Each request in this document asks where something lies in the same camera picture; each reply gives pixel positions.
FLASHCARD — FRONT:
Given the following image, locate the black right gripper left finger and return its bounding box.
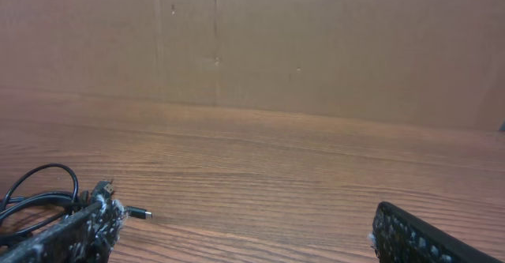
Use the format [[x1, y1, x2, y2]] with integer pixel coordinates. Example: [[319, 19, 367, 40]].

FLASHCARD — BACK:
[[1, 200, 125, 263]]

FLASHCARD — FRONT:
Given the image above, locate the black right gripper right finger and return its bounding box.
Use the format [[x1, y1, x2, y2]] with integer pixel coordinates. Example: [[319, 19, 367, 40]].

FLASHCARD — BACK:
[[370, 201, 501, 263]]

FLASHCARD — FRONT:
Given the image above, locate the black USB cable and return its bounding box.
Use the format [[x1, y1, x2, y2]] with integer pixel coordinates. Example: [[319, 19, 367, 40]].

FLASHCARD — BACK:
[[124, 205, 153, 220], [0, 163, 115, 248]]

